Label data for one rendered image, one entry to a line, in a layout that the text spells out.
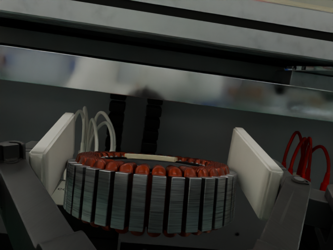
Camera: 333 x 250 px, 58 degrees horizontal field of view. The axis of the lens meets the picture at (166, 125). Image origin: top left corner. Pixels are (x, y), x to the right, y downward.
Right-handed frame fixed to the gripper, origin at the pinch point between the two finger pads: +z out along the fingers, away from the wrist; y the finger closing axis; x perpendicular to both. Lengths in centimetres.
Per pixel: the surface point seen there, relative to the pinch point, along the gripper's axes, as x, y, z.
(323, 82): 3.9, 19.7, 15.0
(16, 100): -4.0, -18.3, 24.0
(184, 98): 1.7, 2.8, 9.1
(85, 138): -5.7, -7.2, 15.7
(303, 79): 3.9, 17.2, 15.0
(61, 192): -7.2, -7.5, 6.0
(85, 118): -2.9, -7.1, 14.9
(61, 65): 3.6, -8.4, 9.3
